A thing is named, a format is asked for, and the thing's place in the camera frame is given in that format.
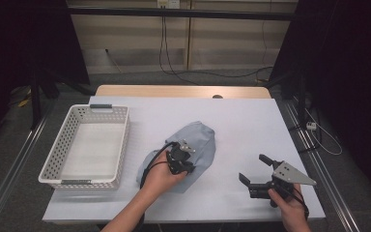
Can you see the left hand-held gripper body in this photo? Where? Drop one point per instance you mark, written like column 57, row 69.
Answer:
column 180, row 154

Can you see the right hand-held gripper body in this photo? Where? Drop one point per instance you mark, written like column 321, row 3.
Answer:
column 286, row 175

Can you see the light blue tank top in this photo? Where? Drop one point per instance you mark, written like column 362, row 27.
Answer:
column 199, row 135

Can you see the white perforated plastic basket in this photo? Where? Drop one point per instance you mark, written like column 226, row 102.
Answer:
column 93, row 151

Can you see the person's left hand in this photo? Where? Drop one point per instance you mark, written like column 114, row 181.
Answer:
column 161, row 177

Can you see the person's right hand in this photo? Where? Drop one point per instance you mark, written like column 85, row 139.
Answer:
column 290, row 209

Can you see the white plug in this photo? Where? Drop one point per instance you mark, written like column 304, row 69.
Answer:
column 311, row 126

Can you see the wooden table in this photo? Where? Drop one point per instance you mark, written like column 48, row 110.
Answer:
column 174, row 91

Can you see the round table grommet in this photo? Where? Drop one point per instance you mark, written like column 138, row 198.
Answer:
column 217, row 96

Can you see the black curtain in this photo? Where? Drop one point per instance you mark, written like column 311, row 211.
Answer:
column 351, row 80
column 13, row 38

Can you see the black horizontal bar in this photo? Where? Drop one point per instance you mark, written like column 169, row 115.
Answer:
column 206, row 14

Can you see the yellow tape piece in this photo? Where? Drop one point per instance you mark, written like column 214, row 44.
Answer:
column 23, row 103

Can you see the metal floor rail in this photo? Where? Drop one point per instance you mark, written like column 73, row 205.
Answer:
column 322, row 174
column 13, row 167

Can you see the white wall socket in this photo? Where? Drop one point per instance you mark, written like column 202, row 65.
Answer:
column 168, row 3

